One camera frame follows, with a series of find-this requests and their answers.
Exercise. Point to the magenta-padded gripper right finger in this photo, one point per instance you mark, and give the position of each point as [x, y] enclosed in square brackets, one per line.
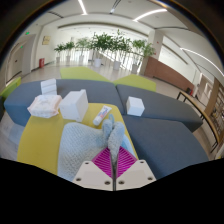
[128, 163]

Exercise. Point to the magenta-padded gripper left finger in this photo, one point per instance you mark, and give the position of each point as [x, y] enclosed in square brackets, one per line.
[100, 163]

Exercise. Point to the light blue towel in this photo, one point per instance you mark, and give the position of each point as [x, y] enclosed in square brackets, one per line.
[80, 143]

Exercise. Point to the blue-grey upholstered bench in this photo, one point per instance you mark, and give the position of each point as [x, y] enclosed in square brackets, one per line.
[160, 146]
[20, 103]
[166, 106]

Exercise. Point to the white tube with cap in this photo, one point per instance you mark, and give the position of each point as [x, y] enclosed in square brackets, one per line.
[101, 116]

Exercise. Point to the small white box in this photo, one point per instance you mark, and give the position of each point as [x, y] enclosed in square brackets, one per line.
[135, 106]

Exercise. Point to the large white box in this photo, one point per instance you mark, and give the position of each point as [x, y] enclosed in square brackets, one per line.
[73, 106]

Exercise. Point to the yellow upholstered ottoman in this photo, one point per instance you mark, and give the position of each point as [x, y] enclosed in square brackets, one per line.
[40, 140]

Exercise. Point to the wet wipes pack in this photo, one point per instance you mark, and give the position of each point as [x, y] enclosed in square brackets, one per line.
[44, 106]

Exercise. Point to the lime green upholstered bench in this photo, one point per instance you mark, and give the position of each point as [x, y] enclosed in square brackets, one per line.
[81, 73]
[136, 82]
[10, 87]

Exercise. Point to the black-framed wooden table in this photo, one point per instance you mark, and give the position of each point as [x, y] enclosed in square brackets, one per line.
[200, 108]

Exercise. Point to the stack of white tissues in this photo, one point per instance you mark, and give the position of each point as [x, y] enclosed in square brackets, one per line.
[48, 86]

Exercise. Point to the brown wood low partition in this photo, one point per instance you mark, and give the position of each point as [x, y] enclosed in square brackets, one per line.
[166, 73]

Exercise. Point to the wooden shelf unit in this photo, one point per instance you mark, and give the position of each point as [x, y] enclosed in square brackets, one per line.
[216, 110]

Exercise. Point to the red bin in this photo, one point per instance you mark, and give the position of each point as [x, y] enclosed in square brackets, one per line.
[41, 63]

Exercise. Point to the row of potted green plants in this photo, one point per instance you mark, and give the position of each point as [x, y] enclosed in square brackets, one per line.
[106, 43]

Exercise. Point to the green exit sign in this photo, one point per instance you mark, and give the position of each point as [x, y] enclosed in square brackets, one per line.
[27, 33]

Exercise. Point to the ceiling strip lights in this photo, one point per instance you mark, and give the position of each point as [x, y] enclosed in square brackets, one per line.
[82, 6]

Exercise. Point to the framed wall picture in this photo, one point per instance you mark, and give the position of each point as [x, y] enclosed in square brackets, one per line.
[46, 40]

